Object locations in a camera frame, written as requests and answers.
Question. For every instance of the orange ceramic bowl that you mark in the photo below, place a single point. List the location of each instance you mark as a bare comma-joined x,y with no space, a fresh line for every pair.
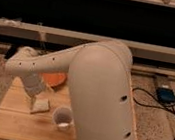
55,79

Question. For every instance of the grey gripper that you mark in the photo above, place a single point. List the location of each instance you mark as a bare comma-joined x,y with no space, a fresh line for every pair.
33,84

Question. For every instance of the wooden table board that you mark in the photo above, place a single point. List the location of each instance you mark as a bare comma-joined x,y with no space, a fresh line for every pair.
16,122

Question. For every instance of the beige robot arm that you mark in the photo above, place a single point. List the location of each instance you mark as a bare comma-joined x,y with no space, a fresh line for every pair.
99,85

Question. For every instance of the blue power adapter box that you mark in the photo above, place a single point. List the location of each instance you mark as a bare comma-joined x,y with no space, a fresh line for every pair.
165,95

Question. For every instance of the tan sponge block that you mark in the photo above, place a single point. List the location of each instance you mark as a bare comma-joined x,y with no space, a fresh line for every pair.
40,105

